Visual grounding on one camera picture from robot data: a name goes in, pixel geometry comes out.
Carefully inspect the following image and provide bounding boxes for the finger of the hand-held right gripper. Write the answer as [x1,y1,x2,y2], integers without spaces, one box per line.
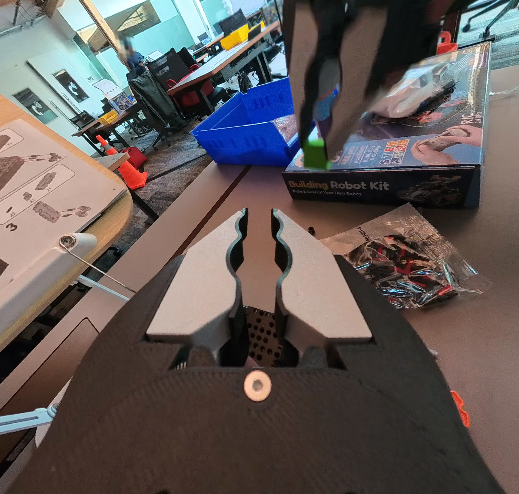
[284,0,325,146]
[324,8,392,162]

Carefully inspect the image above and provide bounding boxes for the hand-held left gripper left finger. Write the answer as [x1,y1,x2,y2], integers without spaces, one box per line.
[146,208,249,367]

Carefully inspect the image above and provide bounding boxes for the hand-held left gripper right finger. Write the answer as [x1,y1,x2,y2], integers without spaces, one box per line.
[271,208,373,367]

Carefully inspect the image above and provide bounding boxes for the green foam cube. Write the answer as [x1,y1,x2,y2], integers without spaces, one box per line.
[302,137,327,170]

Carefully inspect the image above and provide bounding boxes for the grey desk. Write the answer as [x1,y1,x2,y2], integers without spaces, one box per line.
[0,62,519,494]

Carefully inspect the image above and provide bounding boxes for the clear bag of white parts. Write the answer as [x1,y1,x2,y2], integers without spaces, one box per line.
[367,58,459,119]

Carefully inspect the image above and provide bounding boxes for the black perforated brick plate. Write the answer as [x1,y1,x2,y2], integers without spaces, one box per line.
[243,305,286,367]

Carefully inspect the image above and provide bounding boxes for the bubble wrap packet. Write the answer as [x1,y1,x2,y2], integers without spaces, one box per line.
[272,113,302,143]

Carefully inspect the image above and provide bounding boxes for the long office table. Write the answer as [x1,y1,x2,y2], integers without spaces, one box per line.
[166,20,284,116]

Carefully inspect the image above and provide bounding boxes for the clear bag black red parts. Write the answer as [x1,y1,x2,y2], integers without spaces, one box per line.
[320,203,493,310]

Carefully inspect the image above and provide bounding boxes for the blue storage bin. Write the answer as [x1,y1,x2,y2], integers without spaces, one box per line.
[191,77,316,167]

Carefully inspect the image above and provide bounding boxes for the red office chair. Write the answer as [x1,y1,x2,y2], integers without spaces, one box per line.
[166,79,215,116]

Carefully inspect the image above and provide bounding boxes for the white book stand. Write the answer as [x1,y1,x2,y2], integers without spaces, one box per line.
[0,95,134,351]

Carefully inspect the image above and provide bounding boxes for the blue robot kit box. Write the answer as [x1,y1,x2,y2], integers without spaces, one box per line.
[282,42,492,210]

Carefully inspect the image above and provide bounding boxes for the orange traffic cone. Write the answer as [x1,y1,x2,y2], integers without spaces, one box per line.
[96,135,148,190]

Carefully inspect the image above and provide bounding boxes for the dark covered chair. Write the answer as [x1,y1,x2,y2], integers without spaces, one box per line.
[128,70,191,150]

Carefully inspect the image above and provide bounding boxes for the wooden side table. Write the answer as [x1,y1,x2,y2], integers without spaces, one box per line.
[94,154,160,223]

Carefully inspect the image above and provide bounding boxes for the orange gear wheel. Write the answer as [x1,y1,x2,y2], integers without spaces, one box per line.
[450,391,471,428]

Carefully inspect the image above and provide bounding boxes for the colourful product box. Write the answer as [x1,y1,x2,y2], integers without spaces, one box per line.
[107,91,137,112]

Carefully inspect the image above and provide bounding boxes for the instruction booklet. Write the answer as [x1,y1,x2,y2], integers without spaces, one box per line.
[0,119,128,296]

